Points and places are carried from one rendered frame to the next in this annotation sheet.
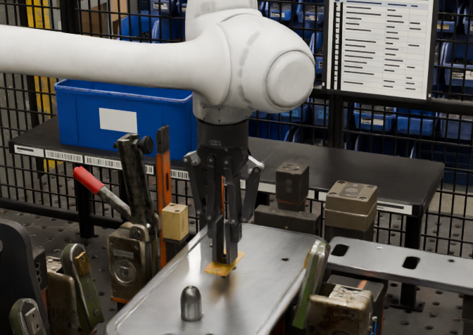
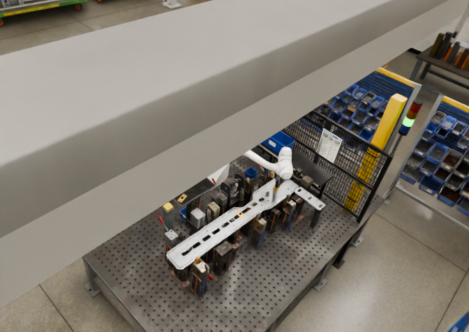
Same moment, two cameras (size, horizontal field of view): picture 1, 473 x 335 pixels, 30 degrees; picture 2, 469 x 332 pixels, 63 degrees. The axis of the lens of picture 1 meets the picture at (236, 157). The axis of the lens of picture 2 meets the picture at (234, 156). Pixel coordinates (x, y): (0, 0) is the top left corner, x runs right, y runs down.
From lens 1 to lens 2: 218 cm
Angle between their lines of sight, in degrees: 25
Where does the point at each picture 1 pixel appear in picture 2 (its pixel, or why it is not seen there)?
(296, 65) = (287, 175)
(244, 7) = (287, 156)
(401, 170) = (323, 175)
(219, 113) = not seen: hidden behind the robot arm
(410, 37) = (333, 151)
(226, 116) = not seen: hidden behind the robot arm
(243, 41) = (281, 168)
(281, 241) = (290, 184)
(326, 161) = (310, 167)
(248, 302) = (277, 196)
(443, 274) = (313, 202)
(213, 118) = not seen: hidden behind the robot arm
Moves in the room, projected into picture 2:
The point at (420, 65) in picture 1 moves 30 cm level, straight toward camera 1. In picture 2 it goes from (333, 157) to (319, 174)
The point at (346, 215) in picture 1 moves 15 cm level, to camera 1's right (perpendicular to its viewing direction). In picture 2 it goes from (304, 183) to (319, 189)
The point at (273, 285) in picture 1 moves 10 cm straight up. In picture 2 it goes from (283, 194) to (285, 186)
